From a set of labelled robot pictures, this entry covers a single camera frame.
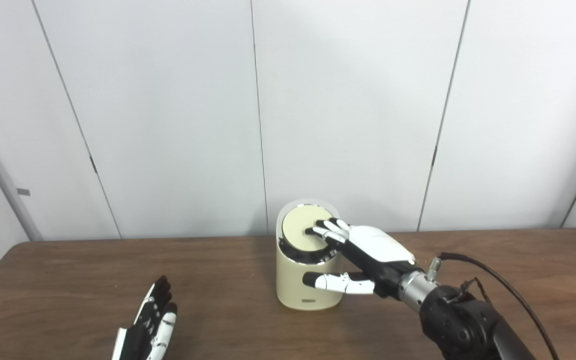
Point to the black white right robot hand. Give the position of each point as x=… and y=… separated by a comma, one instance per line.
x=380, y=250

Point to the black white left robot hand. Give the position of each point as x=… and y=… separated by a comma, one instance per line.
x=148, y=330

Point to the cream round bin lid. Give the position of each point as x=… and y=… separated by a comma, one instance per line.
x=305, y=227

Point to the cream-colored round bin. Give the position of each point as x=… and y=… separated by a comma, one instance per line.
x=303, y=280

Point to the small gray wall tag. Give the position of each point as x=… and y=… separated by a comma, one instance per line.
x=23, y=192

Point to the gray wall trim post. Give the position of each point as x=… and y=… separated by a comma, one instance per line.
x=0, y=170

